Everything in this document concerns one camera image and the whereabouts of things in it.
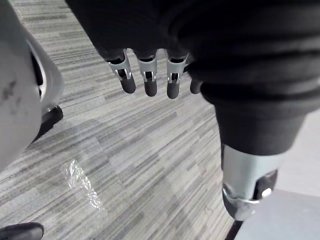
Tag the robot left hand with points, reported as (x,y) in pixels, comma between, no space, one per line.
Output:
(225,50)

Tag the dark robot foot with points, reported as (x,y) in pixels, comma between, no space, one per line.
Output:
(48,120)
(21,231)

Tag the clear plastic wrapper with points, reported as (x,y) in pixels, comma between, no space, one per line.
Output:
(81,183)

